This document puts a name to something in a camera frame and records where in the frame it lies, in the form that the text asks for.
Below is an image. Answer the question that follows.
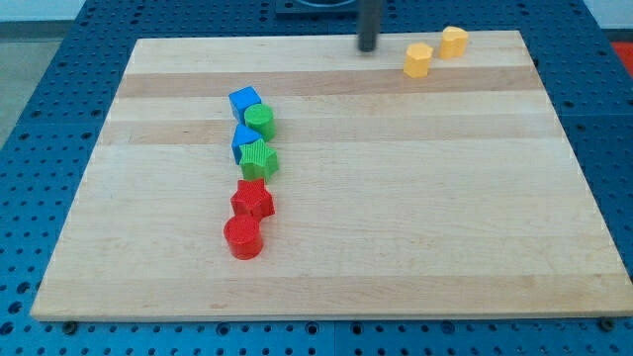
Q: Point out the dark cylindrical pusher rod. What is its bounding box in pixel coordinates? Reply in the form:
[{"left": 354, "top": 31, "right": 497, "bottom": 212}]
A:
[{"left": 357, "top": 0, "right": 384, "bottom": 52}]

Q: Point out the yellow heart block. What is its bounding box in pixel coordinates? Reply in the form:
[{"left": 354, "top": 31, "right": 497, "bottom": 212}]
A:
[{"left": 439, "top": 26, "right": 469, "bottom": 59}]

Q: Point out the yellow hexagon block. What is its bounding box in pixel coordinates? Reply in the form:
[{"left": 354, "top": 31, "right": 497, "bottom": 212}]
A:
[{"left": 403, "top": 43, "right": 434, "bottom": 78}]

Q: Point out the green cylinder block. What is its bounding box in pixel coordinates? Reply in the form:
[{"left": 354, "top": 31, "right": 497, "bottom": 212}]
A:
[{"left": 244, "top": 104, "right": 276, "bottom": 141}]

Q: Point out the blue cube block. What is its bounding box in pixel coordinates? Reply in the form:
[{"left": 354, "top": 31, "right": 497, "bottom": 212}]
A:
[{"left": 228, "top": 86, "right": 261, "bottom": 124}]

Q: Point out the blue triangle block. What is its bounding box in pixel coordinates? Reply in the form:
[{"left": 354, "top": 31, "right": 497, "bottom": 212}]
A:
[{"left": 231, "top": 124, "right": 262, "bottom": 164}]

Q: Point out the green star block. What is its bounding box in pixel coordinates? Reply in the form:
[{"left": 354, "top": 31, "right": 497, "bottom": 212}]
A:
[{"left": 239, "top": 138, "right": 279, "bottom": 183}]

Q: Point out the wooden board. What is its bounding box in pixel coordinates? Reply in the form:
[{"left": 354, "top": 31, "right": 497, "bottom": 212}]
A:
[{"left": 31, "top": 31, "right": 632, "bottom": 321}]

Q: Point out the red star block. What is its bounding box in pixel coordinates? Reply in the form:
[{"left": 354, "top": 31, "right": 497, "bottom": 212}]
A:
[{"left": 230, "top": 178, "right": 275, "bottom": 222}]

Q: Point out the red cylinder block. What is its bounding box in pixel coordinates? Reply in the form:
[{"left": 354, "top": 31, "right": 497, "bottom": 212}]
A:
[{"left": 224, "top": 215, "right": 263, "bottom": 260}]

